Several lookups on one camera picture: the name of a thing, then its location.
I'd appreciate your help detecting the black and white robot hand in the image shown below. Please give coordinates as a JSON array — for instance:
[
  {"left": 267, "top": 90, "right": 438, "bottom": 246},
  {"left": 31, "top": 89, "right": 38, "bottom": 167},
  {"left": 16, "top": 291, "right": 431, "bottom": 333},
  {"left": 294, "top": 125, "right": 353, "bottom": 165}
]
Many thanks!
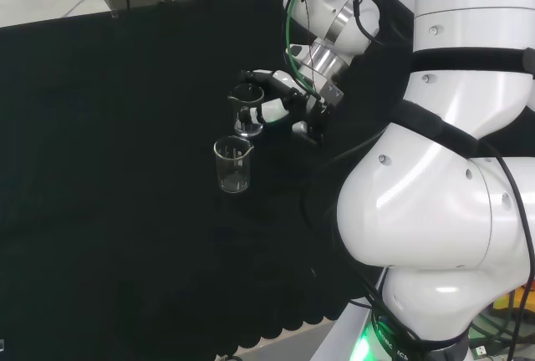
[{"left": 239, "top": 69, "right": 336, "bottom": 147}]

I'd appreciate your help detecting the clear glass beaker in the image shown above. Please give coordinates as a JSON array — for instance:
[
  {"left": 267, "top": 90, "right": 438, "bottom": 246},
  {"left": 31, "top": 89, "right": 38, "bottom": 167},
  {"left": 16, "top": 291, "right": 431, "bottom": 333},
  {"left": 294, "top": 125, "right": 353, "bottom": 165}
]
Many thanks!
[
  {"left": 212, "top": 135, "right": 255, "bottom": 195},
  {"left": 227, "top": 84, "right": 266, "bottom": 139}
]

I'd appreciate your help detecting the black bench cloth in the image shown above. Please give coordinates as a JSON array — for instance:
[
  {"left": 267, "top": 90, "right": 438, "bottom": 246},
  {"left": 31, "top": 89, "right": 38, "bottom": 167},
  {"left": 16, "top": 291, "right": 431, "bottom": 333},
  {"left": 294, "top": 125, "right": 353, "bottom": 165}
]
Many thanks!
[{"left": 0, "top": 0, "right": 415, "bottom": 361}]

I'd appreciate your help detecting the yellow stop button box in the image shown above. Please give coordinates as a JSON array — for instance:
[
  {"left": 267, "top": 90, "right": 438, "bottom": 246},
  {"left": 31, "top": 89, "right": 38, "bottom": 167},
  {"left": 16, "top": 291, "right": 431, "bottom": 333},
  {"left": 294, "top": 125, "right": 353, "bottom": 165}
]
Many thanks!
[{"left": 492, "top": 279, "right": 535, "bottom": 310}]

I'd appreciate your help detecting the green cable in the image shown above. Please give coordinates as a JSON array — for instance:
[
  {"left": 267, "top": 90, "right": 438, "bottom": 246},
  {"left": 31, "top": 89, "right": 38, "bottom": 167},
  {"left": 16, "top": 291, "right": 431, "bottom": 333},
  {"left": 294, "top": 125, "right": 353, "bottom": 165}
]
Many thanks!
[{"left": 284, "top": 0, "right": 324, "bottom": 101}]

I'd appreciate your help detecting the long black arm cable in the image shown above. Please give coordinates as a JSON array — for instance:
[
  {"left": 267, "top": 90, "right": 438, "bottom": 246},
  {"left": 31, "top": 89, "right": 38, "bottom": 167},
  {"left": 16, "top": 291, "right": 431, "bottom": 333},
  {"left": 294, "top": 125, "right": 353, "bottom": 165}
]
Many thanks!
[{"left": 471, "top": 139, "right": 535, "bottom": 361}]

